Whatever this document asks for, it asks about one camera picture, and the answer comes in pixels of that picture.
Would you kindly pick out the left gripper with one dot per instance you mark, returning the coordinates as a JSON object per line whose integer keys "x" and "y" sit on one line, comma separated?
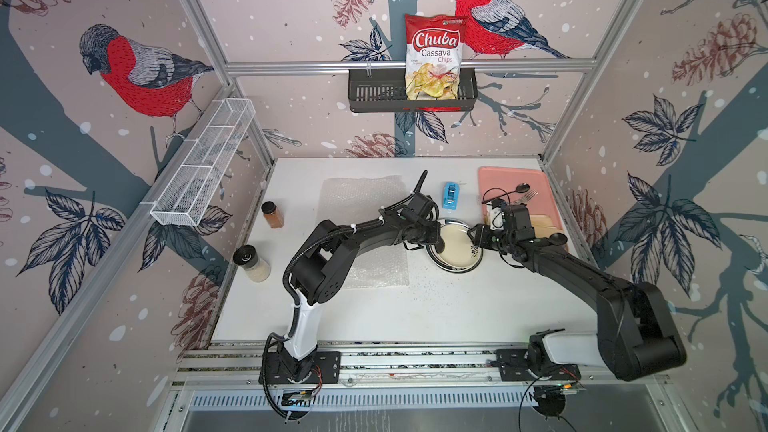
{"x": 436, "y": 234}

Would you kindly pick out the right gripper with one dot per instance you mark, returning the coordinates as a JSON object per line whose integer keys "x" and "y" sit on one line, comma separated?
{"x": 480, "y": 234}

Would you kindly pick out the cream dinner plate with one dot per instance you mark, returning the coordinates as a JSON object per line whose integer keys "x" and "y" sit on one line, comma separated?
{"x": 459, "y": 255}

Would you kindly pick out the bubble wrap sheet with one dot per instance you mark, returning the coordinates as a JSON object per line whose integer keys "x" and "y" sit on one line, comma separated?
{"x": 355, "y": 200}

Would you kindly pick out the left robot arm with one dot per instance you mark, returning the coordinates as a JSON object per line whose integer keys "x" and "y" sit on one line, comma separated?
{"x": 317, "y": 272}

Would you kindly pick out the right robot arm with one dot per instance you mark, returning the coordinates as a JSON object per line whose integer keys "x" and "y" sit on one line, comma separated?
{"x": 636, "y": 335}

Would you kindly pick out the blue tape dispenser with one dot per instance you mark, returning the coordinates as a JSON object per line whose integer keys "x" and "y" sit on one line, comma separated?
{"x": 451, "y": 193}

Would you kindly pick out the metal fork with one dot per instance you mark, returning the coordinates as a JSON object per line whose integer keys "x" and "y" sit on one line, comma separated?
{"x": 526, "y": 198}

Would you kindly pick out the black spoon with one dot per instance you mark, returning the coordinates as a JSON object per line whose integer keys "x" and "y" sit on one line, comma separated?
{"x": 509, "y": 196}

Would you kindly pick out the wooden cutting board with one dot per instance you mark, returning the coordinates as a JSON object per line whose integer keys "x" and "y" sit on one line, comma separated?
{"x": 544, "y": 226}

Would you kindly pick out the pink tray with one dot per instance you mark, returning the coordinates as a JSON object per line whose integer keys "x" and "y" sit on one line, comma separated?
{"x": 507, "y": 178}

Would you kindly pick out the orange spice jar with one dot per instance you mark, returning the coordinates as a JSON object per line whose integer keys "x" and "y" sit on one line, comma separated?
{"x": 272, "y": 214}

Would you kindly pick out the Chuba cassava chips bag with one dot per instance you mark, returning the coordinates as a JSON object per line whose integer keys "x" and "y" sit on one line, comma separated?
{"x": 434, "y": 51}

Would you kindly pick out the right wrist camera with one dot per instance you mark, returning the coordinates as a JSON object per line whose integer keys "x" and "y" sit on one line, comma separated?
{"x": 495, "y": 217}

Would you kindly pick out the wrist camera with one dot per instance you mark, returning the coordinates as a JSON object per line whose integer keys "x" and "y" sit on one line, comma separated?
{"x": 417, "y": 188}
{"x": 495, "y": 217}

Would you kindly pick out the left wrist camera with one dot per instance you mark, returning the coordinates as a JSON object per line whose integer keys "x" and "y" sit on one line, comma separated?
{"x": 417, "y": 188}

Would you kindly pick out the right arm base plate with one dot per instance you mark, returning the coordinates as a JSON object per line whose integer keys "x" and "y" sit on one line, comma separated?
{"x": 517, "y": 364}

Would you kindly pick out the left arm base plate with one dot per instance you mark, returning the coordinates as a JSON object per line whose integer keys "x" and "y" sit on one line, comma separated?
{"x": 279, "y": 368}

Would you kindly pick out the black wire shelf basket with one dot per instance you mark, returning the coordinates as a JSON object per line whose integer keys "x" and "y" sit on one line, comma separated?
{"x": 384, "y": 91}

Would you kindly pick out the white mesh wall basket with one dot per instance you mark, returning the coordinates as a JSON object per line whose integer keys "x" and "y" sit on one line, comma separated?
{"x": 194, "y": 183}

